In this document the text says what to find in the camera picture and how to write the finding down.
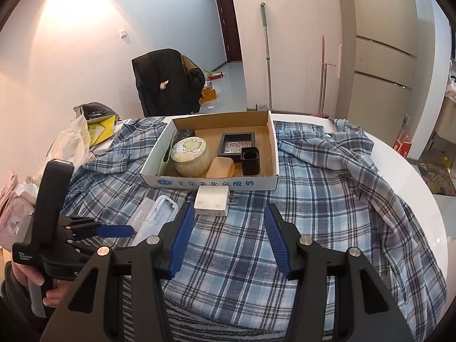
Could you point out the white power adapter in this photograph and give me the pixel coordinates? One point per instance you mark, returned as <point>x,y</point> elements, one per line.
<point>212,201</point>

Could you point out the blue plaid shirt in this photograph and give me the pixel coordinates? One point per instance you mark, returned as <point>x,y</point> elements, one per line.
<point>231,253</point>

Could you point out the dark wooden door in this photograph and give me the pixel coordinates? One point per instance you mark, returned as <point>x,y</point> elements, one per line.
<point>228,25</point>

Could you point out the grey translucent plastic packet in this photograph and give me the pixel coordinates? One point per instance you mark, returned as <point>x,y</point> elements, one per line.
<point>142,222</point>

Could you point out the red flat package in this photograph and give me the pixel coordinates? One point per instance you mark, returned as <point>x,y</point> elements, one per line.
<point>215,76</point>

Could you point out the beige refrigerator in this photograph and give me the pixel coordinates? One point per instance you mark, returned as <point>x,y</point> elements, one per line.
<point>384,78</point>

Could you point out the grey striped cloth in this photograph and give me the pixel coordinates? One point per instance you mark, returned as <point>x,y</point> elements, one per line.
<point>221,317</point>

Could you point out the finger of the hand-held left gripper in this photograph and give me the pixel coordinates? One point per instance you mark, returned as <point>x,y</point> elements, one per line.
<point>83,247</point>
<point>114,231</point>

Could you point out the white wall switch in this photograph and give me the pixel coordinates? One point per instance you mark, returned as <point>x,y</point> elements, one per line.
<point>123,35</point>

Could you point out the orange cardboard carton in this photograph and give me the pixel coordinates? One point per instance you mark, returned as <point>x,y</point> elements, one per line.
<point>209,95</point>

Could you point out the brown chair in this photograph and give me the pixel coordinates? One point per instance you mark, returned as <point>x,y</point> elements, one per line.
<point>187,65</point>

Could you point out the pink broom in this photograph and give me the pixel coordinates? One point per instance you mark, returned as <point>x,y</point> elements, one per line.
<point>323,78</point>

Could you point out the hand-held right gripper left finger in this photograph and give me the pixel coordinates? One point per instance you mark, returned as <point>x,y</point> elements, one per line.
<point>181,238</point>

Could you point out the black square tray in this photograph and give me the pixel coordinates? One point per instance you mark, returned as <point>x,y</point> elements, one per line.
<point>222,149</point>

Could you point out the round cream tin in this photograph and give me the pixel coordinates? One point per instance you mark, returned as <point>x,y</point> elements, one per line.
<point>188,156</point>

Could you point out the black jacket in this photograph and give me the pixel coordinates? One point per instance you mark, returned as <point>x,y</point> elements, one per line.
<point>160,74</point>

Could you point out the yellow package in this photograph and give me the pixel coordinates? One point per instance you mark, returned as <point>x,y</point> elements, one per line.
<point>101,128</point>

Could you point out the red box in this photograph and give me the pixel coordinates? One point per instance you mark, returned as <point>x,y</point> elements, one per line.
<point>402,146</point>

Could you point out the pink white cloth pile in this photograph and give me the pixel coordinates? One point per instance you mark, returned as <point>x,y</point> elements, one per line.
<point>451,89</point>

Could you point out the white plastic bag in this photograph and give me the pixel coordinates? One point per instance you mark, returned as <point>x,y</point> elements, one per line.
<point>71,146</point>

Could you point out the person's left hand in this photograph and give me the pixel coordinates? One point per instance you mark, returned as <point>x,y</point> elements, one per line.
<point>58,295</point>

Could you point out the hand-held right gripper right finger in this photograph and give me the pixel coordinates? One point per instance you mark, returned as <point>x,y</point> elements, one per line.
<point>276,238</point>

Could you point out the pink patterned packaging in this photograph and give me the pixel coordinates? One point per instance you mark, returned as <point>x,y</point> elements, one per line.
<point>12,213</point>

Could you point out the black square cup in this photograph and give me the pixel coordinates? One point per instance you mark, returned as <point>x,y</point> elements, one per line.
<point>251,165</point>

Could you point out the orange soap box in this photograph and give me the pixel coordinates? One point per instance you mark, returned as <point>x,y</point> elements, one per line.
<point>219,169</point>

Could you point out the patterned floor mat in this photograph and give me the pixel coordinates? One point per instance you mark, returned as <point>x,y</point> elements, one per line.
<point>436,176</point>

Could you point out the cardboard box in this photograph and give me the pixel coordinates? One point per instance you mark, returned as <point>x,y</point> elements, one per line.
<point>208,128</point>

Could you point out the blue white small box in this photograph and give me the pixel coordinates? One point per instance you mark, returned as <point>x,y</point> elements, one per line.
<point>262,107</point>

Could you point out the beige vanity cabinet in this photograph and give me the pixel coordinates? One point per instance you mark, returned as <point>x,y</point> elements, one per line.
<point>445,121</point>

